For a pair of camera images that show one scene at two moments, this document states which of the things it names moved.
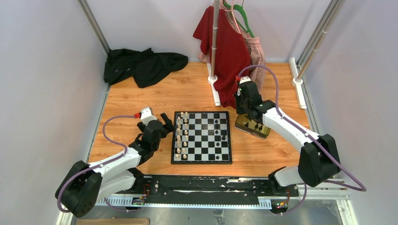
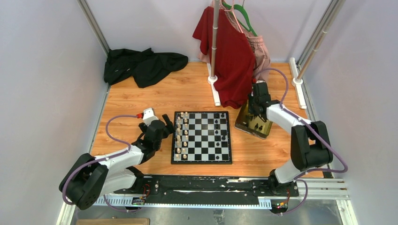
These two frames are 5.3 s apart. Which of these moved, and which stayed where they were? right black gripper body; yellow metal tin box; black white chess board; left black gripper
Moved: right black gripper body
Stayed: yellow metal tin box; left black gripper; black white chess board
